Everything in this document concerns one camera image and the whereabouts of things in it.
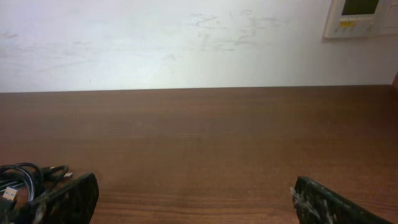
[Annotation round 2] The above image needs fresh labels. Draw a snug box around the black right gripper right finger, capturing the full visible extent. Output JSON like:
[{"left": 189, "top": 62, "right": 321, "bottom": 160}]
[{"left": 291, "top": 176, "right": 391, "bottom": 224}]

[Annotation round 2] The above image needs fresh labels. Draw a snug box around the white wall control panel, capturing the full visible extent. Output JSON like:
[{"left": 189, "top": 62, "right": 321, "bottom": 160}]
[{"left": 323, "top": 0, "right": 397, "bottom": 39}]

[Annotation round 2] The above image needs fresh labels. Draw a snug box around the black USB cable bundle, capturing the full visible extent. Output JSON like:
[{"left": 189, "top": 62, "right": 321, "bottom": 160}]
[{"left": 0, "top": 162, "right": 74, "bottom": 218}]

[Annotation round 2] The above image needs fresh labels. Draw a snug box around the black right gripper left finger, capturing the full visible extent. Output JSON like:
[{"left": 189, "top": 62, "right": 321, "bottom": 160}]
[{"left": 9, "top": 173, "right": 99, "bottom": 224}]

